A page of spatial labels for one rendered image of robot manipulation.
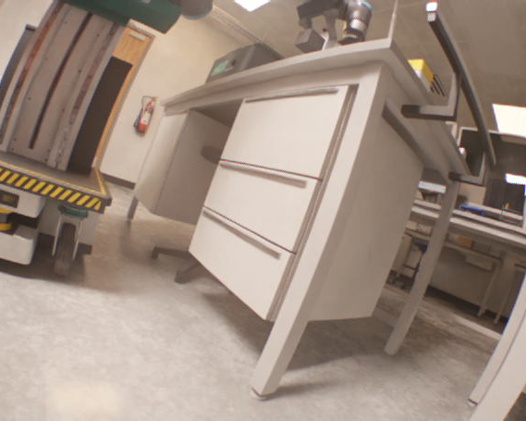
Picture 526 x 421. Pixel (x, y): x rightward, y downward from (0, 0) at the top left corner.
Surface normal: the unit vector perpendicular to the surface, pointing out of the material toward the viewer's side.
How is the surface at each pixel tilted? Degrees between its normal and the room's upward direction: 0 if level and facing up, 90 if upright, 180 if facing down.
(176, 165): 90
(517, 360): 90
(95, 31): 90
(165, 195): 90
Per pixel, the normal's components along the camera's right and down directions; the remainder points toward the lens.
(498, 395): -0.74, -0.25
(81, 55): 0.56, 0.23
